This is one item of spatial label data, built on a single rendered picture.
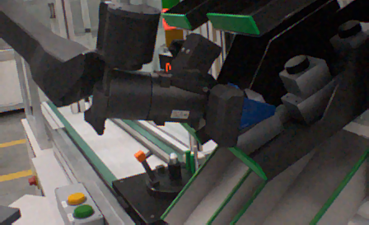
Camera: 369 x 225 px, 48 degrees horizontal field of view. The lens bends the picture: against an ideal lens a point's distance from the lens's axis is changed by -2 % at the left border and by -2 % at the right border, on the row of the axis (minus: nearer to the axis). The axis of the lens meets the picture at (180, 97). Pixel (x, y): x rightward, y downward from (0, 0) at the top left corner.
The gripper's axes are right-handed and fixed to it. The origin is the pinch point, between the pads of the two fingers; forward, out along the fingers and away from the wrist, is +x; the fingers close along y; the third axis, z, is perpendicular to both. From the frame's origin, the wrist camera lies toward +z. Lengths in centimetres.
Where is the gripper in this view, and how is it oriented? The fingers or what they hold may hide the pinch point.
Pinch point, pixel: (241, 104)
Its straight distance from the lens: 53.9
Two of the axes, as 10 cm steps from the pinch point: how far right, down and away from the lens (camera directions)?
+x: 9.6, 0.8, 2.8
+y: -2.6, -2.0, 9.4
